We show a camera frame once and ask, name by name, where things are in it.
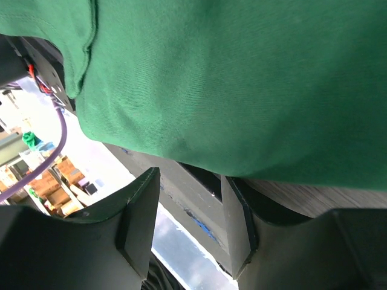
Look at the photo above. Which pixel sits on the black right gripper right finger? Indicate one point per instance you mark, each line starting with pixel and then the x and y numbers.
pixel 273 247

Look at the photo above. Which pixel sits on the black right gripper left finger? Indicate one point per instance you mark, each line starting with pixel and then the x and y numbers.
pixel 106 245

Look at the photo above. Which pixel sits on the green t-shirt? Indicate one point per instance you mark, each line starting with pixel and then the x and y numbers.
pixel 286 91

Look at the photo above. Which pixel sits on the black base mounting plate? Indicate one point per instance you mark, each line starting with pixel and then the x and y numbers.
pixel 17 53

